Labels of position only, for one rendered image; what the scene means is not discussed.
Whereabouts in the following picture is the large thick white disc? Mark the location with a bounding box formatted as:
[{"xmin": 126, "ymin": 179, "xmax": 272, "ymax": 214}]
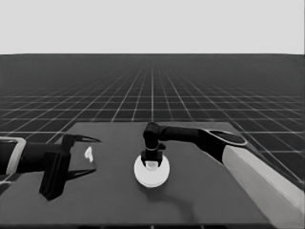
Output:
[{"xmin": 133, "ymin": 152, "xmax": 171, "ymax": 189}]

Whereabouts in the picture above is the small white T-shaped piece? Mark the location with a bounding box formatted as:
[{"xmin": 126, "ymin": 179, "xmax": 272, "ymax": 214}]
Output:
[{"xmin": 84, "ymin": 146, "xmax": 95, "ymax": 163}]

